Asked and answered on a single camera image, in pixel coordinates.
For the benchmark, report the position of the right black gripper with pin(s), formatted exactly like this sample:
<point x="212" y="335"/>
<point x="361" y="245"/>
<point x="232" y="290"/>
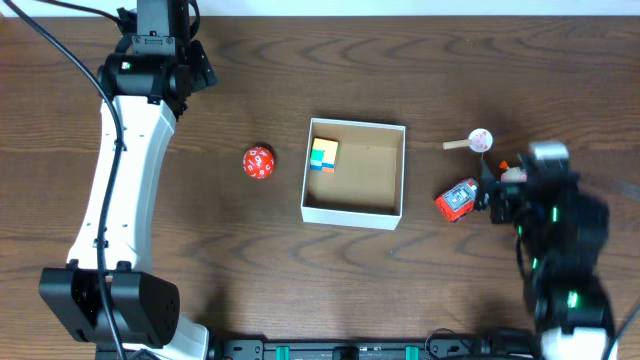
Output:
<point x="508" y="196"/>

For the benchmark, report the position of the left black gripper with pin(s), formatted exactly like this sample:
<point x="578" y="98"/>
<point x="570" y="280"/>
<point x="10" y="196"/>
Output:
<point x="203" y="70"/>

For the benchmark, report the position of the pink white pig toy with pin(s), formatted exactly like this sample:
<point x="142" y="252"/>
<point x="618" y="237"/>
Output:
<point x="512" y="174"/>

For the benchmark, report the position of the red toy fire truck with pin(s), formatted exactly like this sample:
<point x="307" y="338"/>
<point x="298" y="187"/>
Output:
<point x="458" y="201"/>

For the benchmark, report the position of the colourful puzzle cube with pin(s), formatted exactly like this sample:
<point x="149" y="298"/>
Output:
<point x="323" y="155"/>

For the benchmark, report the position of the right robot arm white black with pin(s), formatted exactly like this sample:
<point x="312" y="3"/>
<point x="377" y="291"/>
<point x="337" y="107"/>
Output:
<point x="561" y="231"/>

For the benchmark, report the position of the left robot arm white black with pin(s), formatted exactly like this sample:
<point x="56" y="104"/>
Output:
<point x="106" y="293"/>

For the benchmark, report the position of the red many-sided die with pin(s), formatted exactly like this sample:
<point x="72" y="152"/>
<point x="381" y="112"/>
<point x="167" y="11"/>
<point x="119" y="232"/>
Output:
<point x="258" y="162"/>

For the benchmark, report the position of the white cardboard box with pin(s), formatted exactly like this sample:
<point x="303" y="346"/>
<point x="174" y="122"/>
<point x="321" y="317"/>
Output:
<point x="366" y="187"/>

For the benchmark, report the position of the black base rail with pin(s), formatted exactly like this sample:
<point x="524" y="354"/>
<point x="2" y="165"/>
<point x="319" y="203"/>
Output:
<point x="439" y="346"/>

